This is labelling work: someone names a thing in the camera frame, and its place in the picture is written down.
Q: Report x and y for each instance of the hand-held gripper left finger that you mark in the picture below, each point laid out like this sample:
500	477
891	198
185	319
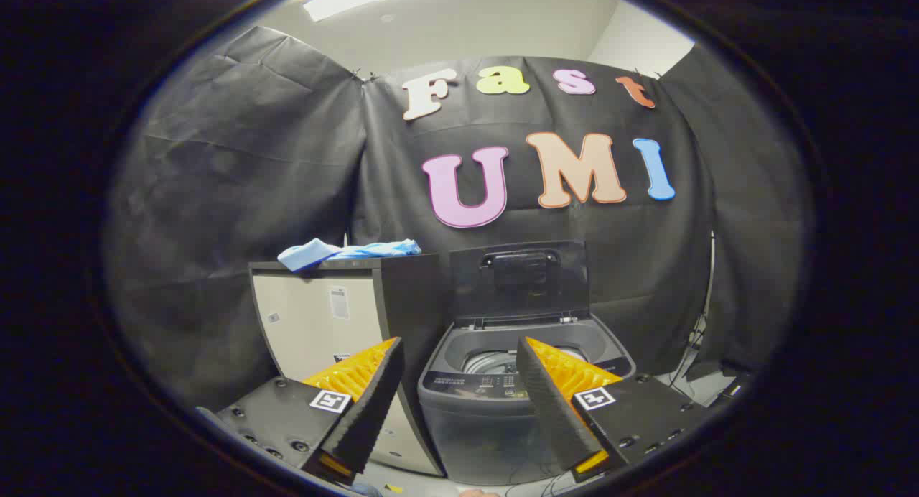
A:
373	403

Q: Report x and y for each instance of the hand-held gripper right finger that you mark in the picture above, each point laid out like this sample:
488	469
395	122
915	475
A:
549	411

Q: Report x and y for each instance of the grey washing machine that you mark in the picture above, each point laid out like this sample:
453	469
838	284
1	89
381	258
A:
474	425

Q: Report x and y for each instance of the light blue shirt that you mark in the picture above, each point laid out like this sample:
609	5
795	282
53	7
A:
316	253

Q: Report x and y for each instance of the dark grey beige cabinet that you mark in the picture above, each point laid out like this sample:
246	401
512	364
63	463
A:
309	317

